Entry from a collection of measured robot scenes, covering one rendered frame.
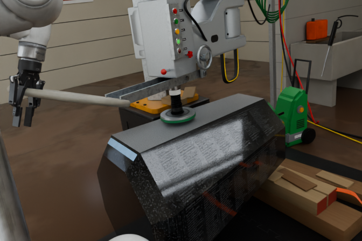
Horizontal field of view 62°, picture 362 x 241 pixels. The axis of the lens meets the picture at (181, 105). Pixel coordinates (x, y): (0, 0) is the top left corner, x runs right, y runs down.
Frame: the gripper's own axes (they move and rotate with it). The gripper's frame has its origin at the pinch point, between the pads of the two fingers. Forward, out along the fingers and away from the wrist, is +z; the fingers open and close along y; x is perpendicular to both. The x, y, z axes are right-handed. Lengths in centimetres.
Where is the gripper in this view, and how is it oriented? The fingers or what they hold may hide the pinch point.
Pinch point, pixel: (22, 117)
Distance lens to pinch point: 121.8
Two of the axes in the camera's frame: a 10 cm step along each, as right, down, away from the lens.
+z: -1.3, 9.9, 0.0
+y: 3.9, 0.5, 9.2
